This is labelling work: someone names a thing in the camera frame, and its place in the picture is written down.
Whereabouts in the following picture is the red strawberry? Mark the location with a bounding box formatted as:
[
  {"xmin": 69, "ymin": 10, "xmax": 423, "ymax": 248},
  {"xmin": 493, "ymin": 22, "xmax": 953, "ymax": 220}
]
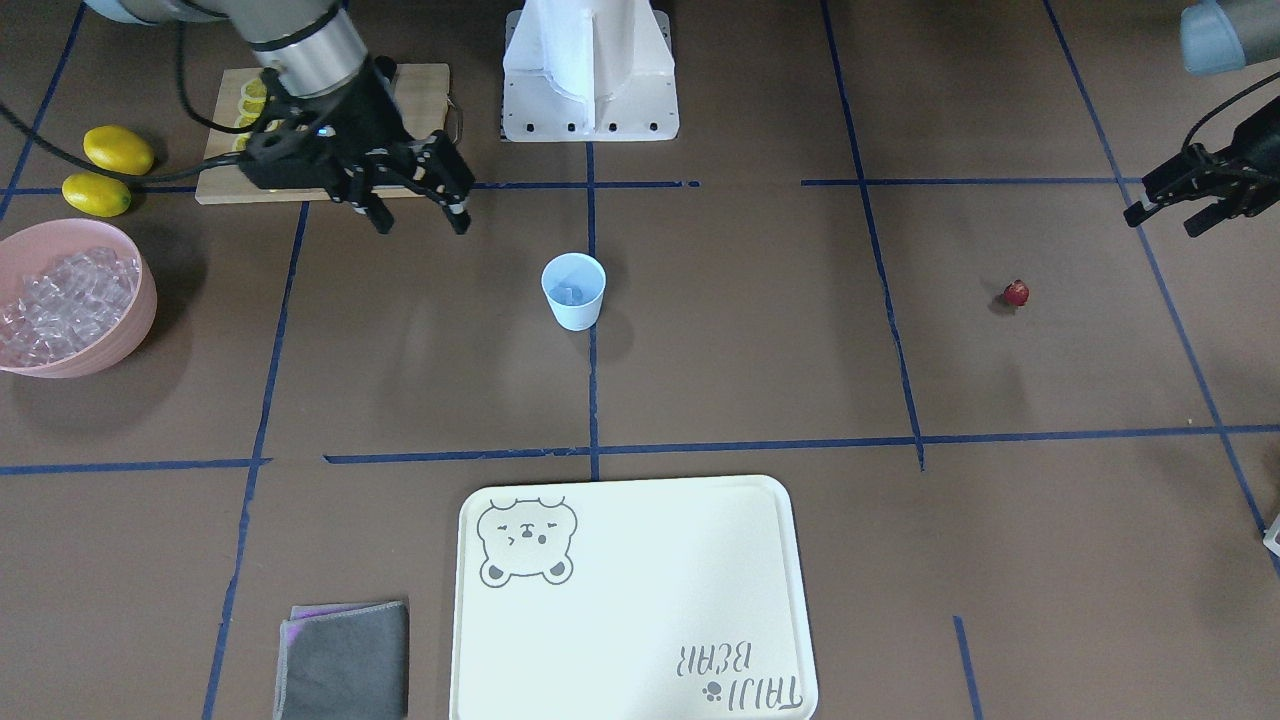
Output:
[{"xmin": 1001, "ymin": 279, "xmax": 1030, "ymax": 307}]

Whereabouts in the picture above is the pink bowl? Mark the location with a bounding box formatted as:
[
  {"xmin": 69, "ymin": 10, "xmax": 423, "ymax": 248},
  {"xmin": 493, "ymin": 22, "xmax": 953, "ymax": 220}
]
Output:
[{"xmin": 1, "ymin": 219, "xmax": 157, "ymax": 378}]

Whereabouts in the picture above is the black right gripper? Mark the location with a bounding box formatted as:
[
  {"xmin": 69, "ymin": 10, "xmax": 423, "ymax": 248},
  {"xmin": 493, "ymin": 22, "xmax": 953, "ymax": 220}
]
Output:
[{"xmin": 236, "ymin": 58, "xmax": 475, "ymax": 236}]

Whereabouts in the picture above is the whole lemon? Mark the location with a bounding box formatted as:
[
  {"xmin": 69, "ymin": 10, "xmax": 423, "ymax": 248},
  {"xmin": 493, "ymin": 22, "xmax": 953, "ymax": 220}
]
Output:
[
  {"xmin": 61, "ymin": 172, "xmax": 133, "ymax": 218},
  {"xmin": 82, "ymin": 124, "xmax": 155, "ymax": 176}
]

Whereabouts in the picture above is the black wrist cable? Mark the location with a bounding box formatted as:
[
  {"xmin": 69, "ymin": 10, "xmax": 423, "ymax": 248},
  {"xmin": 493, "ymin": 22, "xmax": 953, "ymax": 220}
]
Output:
[{"xmin": 0, "ymin": 20, "xmax": 251, "ymax": 186}]

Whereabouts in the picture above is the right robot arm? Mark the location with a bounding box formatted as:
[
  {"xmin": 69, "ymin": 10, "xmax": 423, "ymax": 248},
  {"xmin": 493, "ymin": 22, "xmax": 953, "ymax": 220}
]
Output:
[{"xmin": 90, "ymin": 1, "xmax": 475, "ymax": 234}]

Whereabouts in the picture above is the ice cube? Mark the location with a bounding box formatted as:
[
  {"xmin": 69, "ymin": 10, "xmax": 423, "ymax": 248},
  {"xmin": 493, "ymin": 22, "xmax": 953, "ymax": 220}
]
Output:
[{"xmin": 550, "ymin": 284, "xmax": 588, "ymax": 307}]

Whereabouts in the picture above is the light blue plastic cup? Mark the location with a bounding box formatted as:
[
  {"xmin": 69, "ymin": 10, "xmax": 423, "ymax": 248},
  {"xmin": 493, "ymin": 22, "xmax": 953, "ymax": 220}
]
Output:
[{"xmin": 540, "ymin": 252, "xmax": 607, "ymax": 332}]

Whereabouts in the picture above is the wooden cutting board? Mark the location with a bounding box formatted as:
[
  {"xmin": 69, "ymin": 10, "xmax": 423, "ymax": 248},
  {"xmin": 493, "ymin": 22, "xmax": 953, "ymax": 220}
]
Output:
[{"xmin": 195, "ymin": 63, "xmax": 451, "ymax": 206}]

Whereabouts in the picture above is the clear ice cubes pile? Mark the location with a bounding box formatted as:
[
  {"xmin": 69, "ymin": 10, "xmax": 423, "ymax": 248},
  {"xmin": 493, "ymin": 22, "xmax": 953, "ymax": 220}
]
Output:
[{"xmin": 1, "ymin": 246, "xmax": 141, "ymax": 368}]

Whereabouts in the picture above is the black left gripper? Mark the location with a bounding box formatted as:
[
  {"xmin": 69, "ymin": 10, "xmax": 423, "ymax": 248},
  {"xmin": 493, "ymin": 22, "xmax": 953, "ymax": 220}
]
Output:
[{"xmin": 1123, "ymin": 99, "xmax": 1279, "ymax": 238}]

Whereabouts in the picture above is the grey folded cloth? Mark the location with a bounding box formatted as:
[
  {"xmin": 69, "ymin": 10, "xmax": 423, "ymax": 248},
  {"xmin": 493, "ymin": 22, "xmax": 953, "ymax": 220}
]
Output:
[{"xmin": 271, "ymin": 600, "xmax": 410, "ymax": 719}]

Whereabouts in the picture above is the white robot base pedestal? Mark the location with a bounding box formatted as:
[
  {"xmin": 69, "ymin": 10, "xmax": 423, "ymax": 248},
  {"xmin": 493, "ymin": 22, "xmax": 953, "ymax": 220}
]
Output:
[{"xmin": 500, "ymin": 1, "xmax": 680, "ymax": 143}]

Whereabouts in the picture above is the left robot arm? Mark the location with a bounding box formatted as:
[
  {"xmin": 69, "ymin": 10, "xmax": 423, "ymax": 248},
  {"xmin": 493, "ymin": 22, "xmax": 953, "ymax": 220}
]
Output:
[{"xmin": 1123, "ymin": 1, "xmax": 1279, "ymax": 238}]

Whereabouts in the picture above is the white wire cup rack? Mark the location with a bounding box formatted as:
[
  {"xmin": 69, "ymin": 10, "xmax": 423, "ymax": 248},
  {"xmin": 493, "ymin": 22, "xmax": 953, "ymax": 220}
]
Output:
[{"xmin": 1262, "ymin": 516, "xmax": 1280, "ymax": 559}]

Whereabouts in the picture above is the cream bear serving tray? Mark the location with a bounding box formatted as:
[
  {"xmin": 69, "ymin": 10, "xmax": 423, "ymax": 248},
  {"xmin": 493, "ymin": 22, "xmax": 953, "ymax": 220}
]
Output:
[{"xmin": 449, "ymin": 474, "xmax": 819, "ymax": 719}]

